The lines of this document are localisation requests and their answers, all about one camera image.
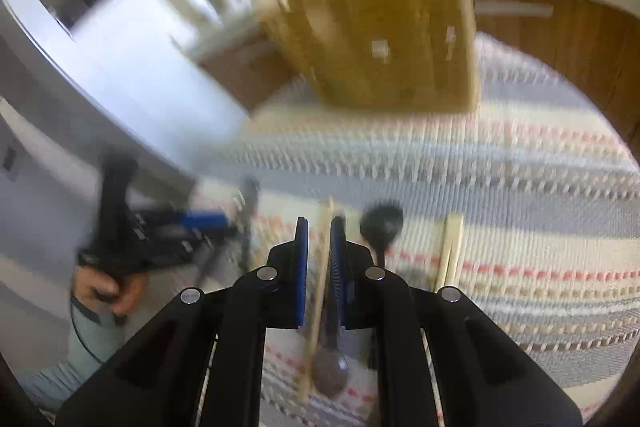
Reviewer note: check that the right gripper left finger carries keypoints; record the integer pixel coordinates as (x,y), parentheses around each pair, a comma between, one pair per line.
(286,304)

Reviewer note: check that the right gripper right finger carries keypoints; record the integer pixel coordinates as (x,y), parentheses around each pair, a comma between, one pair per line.
(349,263)

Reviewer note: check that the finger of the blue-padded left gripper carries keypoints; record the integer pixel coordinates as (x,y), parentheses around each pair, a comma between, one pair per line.
(203,220)

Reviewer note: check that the silver metal spoon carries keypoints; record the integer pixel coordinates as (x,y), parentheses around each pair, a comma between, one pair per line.
(220,262)

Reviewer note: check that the wooden kitchen cabinet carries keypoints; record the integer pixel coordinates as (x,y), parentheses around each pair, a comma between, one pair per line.
(594,46)

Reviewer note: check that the person's left hand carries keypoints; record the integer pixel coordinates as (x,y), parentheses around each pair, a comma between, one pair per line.
(97,291)

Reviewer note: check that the black plastic spoon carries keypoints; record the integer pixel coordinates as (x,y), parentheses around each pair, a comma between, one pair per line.
(379,226)

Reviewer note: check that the brown-bowled dark spoon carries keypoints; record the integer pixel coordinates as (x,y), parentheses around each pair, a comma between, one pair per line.
(330,370)

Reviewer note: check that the white refrigerator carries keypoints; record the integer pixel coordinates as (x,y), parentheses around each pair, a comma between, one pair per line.
(119,79)

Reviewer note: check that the woven striped placemat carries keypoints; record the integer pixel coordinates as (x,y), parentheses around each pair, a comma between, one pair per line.
(548,191)

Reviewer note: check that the yellow wicker utensil basket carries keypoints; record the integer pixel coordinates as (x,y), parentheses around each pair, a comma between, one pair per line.
(390,55)

